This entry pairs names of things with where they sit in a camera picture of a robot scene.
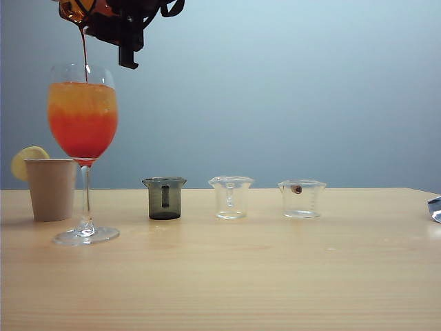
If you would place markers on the amber measuring cup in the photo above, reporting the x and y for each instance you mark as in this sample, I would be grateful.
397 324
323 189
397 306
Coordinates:
74 8

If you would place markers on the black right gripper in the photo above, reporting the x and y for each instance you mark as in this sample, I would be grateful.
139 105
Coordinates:
138 13

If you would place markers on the wine glass with juice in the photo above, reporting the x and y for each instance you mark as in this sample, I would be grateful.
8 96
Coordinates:
82 120

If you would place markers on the yellow lemon slice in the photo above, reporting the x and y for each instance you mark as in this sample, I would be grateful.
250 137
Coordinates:
24 162

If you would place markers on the clear measuring cup brown spot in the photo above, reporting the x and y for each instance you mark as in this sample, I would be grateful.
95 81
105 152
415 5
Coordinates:
301 203

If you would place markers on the beige paper cup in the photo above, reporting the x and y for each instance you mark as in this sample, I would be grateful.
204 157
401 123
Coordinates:
51 193

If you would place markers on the silver foil piece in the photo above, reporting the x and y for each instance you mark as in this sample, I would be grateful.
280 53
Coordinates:
435 208

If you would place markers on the dark grey measuring cup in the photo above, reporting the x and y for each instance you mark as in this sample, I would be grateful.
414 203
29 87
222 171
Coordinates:
164 203

